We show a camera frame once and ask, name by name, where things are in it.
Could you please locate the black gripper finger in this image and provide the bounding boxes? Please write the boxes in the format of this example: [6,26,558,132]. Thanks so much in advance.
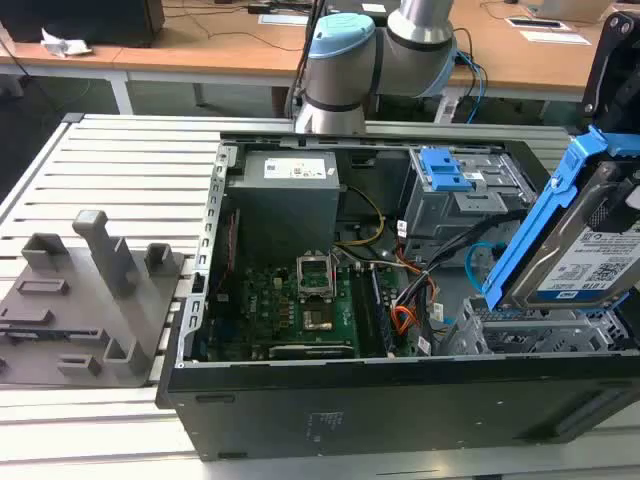
[607,160,640,235]

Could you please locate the hard disk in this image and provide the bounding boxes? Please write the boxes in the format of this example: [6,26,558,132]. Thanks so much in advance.
[481,124,640,312]

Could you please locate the blue disk data wire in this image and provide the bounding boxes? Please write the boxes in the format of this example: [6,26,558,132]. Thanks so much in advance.
[464,240,507,297]

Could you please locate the grey metal disk bay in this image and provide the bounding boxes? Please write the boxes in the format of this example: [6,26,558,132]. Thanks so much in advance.
[433,297,626,357]

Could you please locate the black RAM slot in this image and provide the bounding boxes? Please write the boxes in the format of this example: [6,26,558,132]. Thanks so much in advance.
[348,268,374,359]

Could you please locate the black expansion slot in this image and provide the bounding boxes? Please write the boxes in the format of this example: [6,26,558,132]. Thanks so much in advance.
[267,341,354,359]

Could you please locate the white paper sheet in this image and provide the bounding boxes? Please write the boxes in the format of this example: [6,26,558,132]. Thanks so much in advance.
[258,13,310,27]
[518,29,592,47]

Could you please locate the black white desk device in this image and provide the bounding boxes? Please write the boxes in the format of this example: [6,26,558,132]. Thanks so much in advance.
[505,16,567,32]

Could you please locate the grey metal drive cage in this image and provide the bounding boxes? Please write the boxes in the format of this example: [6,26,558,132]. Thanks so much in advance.
[402,147,534,262]

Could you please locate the blue plastic drive latch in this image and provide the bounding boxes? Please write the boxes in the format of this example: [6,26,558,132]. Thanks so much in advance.
[420,145,474,193]

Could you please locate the installed RAM stick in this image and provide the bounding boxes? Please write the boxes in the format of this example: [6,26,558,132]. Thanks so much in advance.
[370,267,395,357]

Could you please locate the black open PC case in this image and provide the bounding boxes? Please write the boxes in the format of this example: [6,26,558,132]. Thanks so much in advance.
[155,130,640,462]

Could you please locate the CPU socket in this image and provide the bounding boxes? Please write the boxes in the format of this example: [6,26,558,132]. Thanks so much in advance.
[301,307,335,334]

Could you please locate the grey power supply unit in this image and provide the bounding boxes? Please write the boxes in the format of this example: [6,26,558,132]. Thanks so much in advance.
[225,149,342,252]

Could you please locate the green motherboard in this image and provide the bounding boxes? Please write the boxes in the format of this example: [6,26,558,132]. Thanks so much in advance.
[207,262,436,361]

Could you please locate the black computer box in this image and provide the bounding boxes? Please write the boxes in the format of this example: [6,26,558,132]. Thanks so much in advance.
[0,0,166,49]

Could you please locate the crumpled white paper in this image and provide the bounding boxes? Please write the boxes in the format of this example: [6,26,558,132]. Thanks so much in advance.
[40,27,94,59]

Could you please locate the grey plastic parts rack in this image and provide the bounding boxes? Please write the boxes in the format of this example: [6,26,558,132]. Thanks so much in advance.
[0,209,187,387]

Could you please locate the wooden desk white frame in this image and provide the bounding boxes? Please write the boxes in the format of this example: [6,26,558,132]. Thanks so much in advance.
[0,0,314,117]
[442,0,640,126]

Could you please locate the blue network cables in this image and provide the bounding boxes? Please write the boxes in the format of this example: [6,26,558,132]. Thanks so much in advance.
[456,49,489,126]

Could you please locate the black sleeved cable bundle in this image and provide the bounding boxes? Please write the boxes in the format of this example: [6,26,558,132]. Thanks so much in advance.
[393,212,531,312]

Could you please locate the multicolour power wire bundle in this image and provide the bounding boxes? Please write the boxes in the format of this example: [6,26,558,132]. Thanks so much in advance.
[394,239,441,282]

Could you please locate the yellow power wire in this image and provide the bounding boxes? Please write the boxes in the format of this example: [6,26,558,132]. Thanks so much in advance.
[333,185,387,248]

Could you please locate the orange flat data cable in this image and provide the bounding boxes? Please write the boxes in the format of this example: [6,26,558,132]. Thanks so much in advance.
[392,304,427,335]

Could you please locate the black arm base cables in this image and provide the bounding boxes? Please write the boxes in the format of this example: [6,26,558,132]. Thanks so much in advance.
[284,0,327,119]

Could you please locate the metal socket cover frame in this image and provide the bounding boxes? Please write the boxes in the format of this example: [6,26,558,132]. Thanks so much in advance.
[296,253,336,302]

